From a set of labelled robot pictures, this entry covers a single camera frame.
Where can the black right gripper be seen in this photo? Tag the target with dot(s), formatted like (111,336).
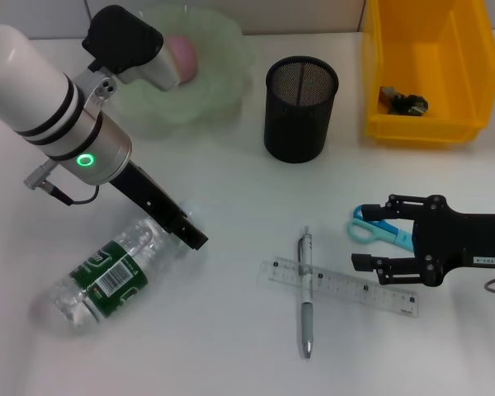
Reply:
(458,239)

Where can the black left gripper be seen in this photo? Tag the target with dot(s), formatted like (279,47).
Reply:
(148,194)

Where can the clear bottle green label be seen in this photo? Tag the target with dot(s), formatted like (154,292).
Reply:
(107,276)

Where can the green plastic wrapper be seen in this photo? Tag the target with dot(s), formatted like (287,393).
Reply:
(408,103)

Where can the pink toy peach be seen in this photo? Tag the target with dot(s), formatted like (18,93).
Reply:
(185,57)

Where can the blue scissors with sheath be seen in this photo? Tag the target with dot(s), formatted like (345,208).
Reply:
(361,233)

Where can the transparent plastic ruler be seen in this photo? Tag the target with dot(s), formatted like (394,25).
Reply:
(342,284)

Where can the white grey ballpoint pen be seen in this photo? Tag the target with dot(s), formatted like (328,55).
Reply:
(307,321)

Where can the black mesh pen cup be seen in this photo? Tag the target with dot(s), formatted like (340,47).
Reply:
(297,132)

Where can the green glass fruit plate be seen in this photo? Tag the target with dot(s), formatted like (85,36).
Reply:
(218,74)

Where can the yellow plastic storage bin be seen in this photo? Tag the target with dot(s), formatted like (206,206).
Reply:
(416,130)

